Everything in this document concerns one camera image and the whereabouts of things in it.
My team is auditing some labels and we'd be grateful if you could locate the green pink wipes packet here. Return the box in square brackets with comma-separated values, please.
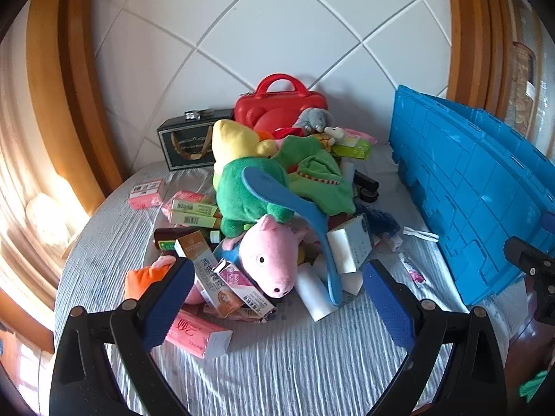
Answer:
[332, 129, 377, 159]

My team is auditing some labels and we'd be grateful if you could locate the dark green plush frog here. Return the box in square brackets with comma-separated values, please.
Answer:
[214, 158, 296, 235]

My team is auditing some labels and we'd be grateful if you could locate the dark box with gold print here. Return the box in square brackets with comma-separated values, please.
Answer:
[157, 108, 235, 171]

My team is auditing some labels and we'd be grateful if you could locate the white cylinder bottle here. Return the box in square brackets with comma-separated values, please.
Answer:
[296, 264, 336, 322]

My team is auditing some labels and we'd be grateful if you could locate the grey cloth-covered desktop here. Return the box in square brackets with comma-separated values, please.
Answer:
[52, 143, 521, 416]

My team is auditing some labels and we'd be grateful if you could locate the patterned wall hanging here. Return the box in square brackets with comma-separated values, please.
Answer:
[512, 41, 537, 109]

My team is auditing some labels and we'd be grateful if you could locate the small white yellow plush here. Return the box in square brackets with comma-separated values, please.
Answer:
[314, 125, 348, 147]

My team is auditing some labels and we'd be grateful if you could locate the green cloth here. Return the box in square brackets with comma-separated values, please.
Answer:
[520, 370, 549, 404]

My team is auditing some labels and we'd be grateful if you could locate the pink white medicine box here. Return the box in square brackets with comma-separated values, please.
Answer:
[215, 259, 278, 323]

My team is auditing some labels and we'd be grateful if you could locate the pink pig plush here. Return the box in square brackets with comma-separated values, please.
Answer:
[217, 214, 310, 299]

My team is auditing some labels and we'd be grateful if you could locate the beige curtain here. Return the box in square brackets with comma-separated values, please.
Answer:
[0, 21, 92, 295]

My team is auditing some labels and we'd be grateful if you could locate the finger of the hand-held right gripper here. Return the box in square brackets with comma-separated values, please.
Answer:
[505, 236, 555, 326]

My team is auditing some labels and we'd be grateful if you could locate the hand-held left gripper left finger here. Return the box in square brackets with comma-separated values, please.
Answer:
[49, 257, 197, 416]

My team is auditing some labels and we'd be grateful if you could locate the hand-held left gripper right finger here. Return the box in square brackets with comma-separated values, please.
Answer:
[362, 259, 508, 416]

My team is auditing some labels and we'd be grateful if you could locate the small pink white tube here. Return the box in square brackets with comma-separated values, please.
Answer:
[398, 252, 428, 289]

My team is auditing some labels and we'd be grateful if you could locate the red plastic carry case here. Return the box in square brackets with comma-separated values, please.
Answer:
[234, 75, 329, 133]

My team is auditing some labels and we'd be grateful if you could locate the white plastic clip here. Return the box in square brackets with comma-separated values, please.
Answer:
[402, 226, 439, 241]

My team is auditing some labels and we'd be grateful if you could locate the orange plush toy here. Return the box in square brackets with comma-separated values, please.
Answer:
[126, 255, 204, 305]

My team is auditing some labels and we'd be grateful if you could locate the black desk tool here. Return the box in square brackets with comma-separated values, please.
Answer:
[353, 170, 380, 203]

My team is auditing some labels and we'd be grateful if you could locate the dark blue mesh sponge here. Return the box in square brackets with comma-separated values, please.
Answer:
[360, 208, 402, 237]

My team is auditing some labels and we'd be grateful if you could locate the wooden wall trim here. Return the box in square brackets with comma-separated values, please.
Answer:
[444, 0, 516, 118]
[26, 0, 126, 209]

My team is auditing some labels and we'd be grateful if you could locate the blue long-handled brush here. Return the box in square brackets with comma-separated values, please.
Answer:
[241, 165, 343, 306]

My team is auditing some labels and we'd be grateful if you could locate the white sponge block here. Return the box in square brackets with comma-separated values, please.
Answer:
[313, 253, 364, 295]

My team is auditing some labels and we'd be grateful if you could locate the brown bottle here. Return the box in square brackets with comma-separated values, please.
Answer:
[153, 227, 222, 252]

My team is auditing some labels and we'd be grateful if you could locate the green crocodile plush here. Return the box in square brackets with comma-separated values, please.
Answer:
[275, 135, 356, 215]

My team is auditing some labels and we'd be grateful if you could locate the pink soap box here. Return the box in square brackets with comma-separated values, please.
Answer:
[165, 310, 233, 359]

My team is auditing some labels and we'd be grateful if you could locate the yellow plush toy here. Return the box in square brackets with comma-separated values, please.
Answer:
[212, 119, 278, 170]

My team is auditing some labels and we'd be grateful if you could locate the blue plastic crate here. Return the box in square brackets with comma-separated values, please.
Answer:
[388, 84, 555, 308]

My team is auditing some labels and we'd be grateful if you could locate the white grey carton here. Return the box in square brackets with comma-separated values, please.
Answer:
[326, 216, 374, 275]

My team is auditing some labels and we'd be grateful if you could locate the grey plush toy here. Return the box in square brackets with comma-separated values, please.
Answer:
[292, 107, 334, 135]

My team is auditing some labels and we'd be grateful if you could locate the orange white carton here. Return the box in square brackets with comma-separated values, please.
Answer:
[174, 231, 244, 318]

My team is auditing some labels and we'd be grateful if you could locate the pink tissue pack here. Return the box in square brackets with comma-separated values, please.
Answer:
[161, 190, 205, 217]
[129, 179, 165, 209]

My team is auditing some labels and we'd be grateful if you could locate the pink red plush toy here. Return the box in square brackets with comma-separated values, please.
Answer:
[271, 127, 304, 144]

